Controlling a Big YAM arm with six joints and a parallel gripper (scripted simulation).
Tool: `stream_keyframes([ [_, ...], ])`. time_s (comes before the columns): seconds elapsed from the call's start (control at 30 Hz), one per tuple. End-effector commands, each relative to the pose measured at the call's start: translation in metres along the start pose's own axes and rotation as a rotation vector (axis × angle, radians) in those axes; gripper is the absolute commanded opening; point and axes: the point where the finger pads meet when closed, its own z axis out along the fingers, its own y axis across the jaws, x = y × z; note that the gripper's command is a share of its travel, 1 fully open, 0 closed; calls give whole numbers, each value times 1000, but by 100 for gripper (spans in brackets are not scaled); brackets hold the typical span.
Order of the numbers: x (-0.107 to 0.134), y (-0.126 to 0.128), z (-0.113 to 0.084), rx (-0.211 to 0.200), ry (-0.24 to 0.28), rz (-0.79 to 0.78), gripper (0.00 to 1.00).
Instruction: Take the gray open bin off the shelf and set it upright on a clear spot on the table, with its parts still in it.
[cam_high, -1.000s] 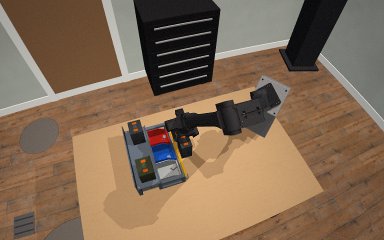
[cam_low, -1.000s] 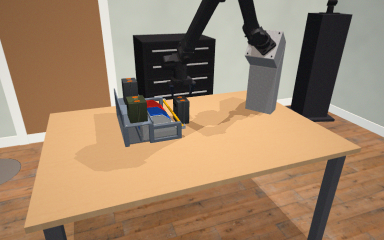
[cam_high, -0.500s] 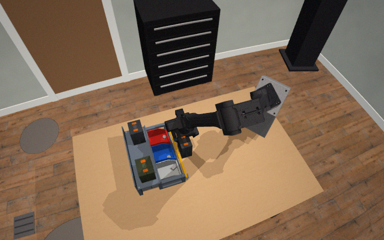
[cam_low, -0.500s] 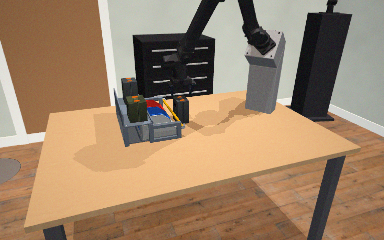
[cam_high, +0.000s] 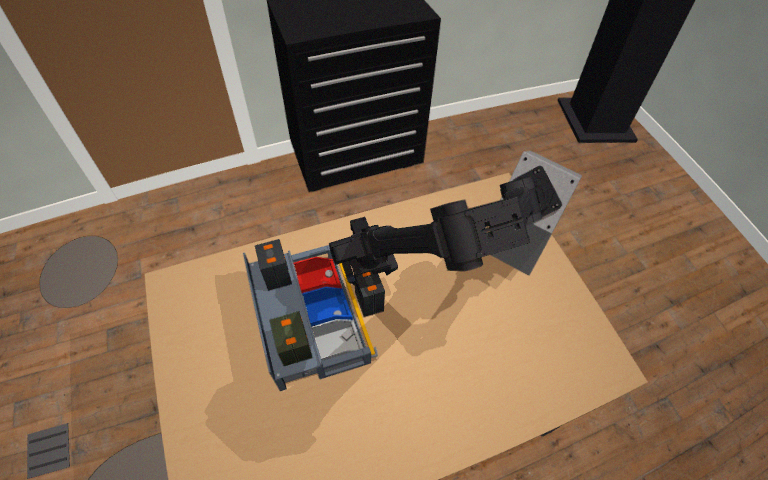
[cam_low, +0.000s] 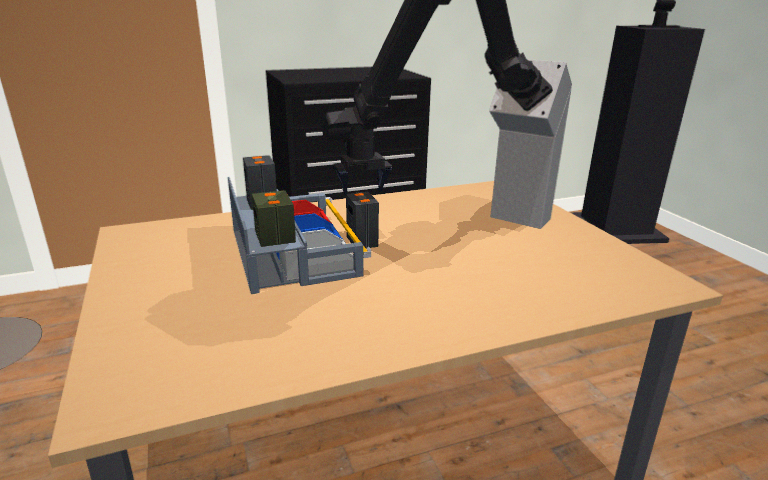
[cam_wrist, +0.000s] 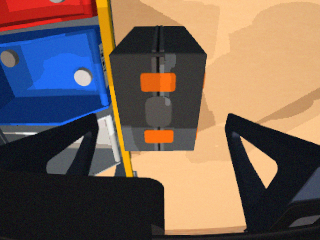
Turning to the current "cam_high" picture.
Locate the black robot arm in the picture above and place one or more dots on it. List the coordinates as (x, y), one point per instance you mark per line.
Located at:
(460, 236)

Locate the grey metal bin rack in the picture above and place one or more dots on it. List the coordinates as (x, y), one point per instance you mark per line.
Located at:
(289, 299)

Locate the blue open bin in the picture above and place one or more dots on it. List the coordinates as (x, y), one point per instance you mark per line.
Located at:
(322, 302)

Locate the yellow bar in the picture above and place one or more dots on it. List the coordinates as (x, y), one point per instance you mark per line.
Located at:
(358, 312)

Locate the olive green case with orange latches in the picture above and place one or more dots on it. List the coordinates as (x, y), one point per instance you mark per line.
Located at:
(290, 338)

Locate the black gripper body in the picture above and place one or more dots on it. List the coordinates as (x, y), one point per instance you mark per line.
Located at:
(366, 265)

